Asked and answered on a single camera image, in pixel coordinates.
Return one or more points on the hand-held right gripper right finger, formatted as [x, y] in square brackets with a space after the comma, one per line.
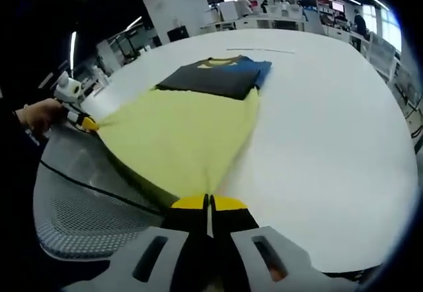
[297, 272]

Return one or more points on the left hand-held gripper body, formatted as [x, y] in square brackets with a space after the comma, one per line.
[69, 90]

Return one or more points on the person's left hand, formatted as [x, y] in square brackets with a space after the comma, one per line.
[39, 117]

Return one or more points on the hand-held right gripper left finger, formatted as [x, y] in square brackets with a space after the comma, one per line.
[132, 265]

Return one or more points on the black cabinet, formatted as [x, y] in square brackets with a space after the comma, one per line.
[177, 34]

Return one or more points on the person's dark clothing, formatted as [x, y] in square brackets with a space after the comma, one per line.
[18, 189]

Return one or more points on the yellow grey blue garment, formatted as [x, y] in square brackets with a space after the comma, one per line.
[178, 133]

